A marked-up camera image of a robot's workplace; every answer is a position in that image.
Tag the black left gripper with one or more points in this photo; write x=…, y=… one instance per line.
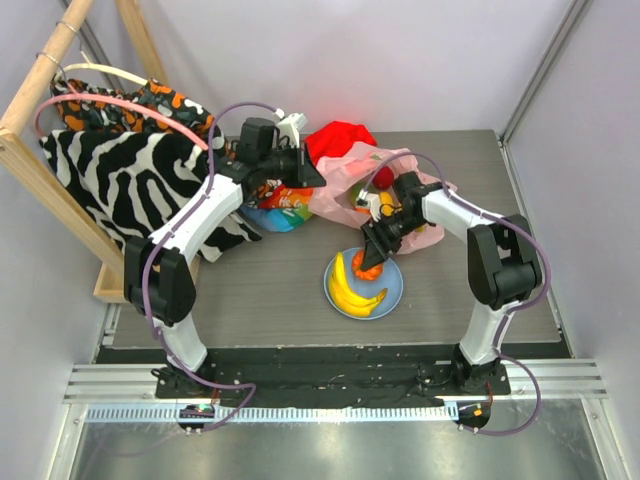
x=305, y=174

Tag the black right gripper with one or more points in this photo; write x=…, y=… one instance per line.
x=382, y=236

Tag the orange fake pumpkin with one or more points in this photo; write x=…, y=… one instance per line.
x=369, y=275

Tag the pink plastic bag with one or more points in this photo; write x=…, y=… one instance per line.
x=355, y=167

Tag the yellow fake banana bunch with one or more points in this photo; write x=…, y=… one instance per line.
x=345, y=298

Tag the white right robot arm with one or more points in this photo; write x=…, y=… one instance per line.
x=503, y=267

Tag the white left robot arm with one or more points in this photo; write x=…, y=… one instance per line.
x=158, y=282

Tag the colourful rainbow pouch bag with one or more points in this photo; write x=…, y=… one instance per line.
x=277, y=208

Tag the green fake apple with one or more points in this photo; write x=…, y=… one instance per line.
x=356, y=196

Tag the yellow fake lemon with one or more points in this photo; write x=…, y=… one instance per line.
x=387, y=206

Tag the red fake strawberry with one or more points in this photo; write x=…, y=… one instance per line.
x=383, y=179

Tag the blue plastic plate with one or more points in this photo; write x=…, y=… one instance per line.
x=369, y=295

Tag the red cloth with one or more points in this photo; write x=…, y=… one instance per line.
x=337, y=138

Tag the zebra pattern cloth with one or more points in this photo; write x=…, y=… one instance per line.
x=129, y=183

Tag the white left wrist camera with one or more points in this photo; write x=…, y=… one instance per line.
x=289, y=128

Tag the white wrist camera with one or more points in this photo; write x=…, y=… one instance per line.
x=289, y=128
x=370, y=203

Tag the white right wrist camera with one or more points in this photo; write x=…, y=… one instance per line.
x=370, y=203

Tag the aluminium rail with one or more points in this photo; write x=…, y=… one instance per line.
x=128, y=393

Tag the wooden rack frame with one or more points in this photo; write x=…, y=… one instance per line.
x=32, y=157

